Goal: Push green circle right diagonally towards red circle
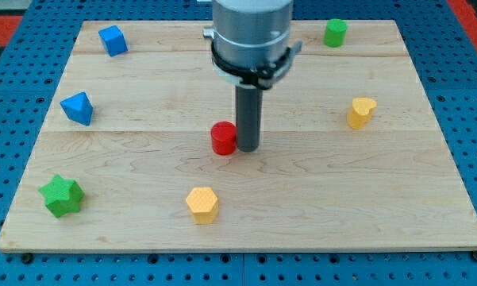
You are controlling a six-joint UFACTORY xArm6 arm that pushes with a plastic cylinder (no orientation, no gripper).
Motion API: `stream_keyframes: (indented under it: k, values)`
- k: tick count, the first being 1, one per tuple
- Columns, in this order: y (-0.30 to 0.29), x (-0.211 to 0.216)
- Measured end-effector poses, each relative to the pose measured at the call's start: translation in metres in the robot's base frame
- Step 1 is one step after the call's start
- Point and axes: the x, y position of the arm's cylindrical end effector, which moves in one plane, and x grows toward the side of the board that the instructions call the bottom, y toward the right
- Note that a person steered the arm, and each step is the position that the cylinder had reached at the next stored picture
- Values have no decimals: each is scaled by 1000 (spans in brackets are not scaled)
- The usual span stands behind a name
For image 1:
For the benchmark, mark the blue cube block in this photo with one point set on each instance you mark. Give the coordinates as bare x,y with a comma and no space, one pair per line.
113,40

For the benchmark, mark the green star block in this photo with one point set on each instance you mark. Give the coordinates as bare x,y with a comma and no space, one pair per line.
62,196

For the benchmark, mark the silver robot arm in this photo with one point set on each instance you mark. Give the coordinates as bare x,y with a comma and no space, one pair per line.
249,41

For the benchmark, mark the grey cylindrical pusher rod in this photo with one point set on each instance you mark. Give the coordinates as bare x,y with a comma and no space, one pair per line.
248,107

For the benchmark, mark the yellow heart block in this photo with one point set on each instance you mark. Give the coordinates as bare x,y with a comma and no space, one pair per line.
360,112

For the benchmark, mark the red cylinder block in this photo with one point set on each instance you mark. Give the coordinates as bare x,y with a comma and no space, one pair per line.
223,138

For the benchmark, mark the wooden board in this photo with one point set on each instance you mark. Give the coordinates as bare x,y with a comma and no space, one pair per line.
314,185

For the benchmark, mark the blue triangular block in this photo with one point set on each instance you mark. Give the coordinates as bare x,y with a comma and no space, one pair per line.
78,108

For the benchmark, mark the green cylinder block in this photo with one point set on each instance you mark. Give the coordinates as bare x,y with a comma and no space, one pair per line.
335,32

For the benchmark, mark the yellow hexagon block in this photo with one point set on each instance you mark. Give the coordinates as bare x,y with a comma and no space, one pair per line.
203,205

